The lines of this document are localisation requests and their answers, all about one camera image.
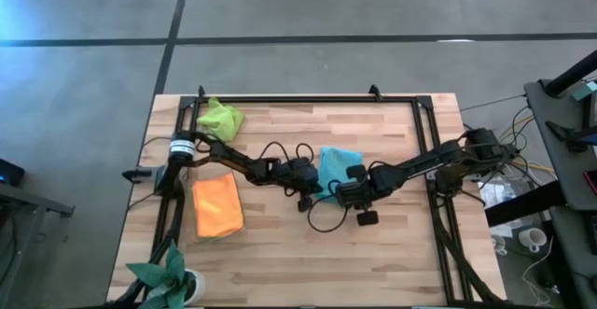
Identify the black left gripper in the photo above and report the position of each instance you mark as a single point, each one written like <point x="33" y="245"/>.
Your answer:
<point x="301" y="176"/>

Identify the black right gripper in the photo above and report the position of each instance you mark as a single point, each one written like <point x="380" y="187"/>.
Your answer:
<point x="354" y="194"/>

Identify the blue microfiber towel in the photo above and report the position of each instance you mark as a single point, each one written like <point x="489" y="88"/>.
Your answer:
<point x="336" y="164"/>

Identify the orange microfiber towel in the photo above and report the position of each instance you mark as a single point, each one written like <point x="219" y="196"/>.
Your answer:
<point x="219" y="206"/>

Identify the clear plastic bin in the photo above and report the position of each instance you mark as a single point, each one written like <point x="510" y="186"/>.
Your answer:
<point x="198" y="173"/>

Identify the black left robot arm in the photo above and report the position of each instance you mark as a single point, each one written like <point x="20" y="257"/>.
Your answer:
<point x="233" y="159"/>

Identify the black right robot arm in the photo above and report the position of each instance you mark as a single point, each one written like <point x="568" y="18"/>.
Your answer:
<point x="420" y="164"/>

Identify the lime microfiber towel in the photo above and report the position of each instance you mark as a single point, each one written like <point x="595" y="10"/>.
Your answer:
<point x="219" y="117"/>

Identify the white plant pot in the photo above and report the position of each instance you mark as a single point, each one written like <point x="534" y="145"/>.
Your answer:
<point x="198" y="285"/>

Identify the white cup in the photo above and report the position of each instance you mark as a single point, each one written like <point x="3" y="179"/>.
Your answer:
<point x="499" y="243"/>

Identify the artificial green plant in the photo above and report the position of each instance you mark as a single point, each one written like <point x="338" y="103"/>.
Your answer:
<point x="163" y="276"/>

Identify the white mug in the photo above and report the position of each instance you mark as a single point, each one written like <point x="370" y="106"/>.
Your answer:
<point x="531" y="238"/>

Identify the dark grey desk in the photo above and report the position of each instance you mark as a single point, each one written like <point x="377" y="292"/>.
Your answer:
<point x="559" y="127"/>

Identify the black pole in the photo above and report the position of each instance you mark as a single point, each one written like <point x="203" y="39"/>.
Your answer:
<point x="573" y="73"/>

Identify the grey metal table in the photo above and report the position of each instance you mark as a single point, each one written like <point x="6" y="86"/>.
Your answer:
<point x="28" y="199"/>

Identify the black device box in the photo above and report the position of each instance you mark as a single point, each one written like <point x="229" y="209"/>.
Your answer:
<point x="11" y="173"/>

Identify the black aluminium table frame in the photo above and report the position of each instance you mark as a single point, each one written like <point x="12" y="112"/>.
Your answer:
<point x="303" y="99"/>

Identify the silver aluminium bracket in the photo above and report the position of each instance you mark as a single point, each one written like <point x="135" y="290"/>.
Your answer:
<point x="433" y="174"/>

